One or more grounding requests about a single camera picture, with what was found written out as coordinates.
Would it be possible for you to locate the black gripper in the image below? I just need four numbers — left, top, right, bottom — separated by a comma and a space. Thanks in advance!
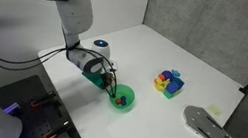
96, 69, 121, 99

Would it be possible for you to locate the green plastic bowl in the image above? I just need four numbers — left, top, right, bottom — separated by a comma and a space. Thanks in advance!
105, 82, 138, 113

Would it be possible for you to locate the large green block toy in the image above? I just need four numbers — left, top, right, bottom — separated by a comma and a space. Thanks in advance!
161, 88, 179, 101

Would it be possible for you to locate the yellow duck toy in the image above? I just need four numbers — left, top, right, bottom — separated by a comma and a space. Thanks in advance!
152, 77, 171, 94

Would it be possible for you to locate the orange toy piece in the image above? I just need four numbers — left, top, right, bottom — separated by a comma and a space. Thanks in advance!
157, 73, 167, 82

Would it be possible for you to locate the purple toy ball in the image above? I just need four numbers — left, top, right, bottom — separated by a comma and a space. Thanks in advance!
161, 70, 175, 82

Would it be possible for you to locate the large blue cube toy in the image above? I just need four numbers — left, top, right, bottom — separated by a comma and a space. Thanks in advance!
165, 75, 186, 96

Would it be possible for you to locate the light blue toy piece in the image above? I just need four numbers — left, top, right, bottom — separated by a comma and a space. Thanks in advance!
169, 68, 183, 79

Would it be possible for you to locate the grey metal plate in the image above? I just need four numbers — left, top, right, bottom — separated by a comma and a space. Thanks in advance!
178, 104, 240, 138

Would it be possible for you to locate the yellow sticky note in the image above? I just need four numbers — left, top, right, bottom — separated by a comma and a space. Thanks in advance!
206, 103, 224, 118

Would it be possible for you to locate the black clamp orange handle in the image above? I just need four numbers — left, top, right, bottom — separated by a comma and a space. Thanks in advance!
28, 87, 59, 113
43, 117, 73, 138

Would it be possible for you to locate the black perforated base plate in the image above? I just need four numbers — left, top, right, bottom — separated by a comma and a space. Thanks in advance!
0, 69, 102, 138

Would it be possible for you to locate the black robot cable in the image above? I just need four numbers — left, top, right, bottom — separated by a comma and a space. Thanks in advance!
0, 36, 70, 73
0, 35, 70, 80

